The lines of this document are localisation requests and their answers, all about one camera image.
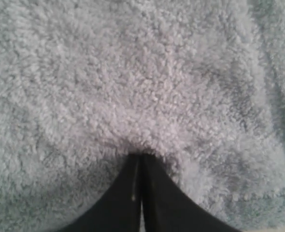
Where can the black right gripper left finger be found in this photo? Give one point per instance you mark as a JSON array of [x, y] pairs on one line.
[[119, 209]]

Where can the light blue fluffy towel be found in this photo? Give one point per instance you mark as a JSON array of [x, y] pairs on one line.
[[199, 83]]

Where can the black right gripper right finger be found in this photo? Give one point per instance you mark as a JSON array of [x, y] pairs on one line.
[[167, 209]]

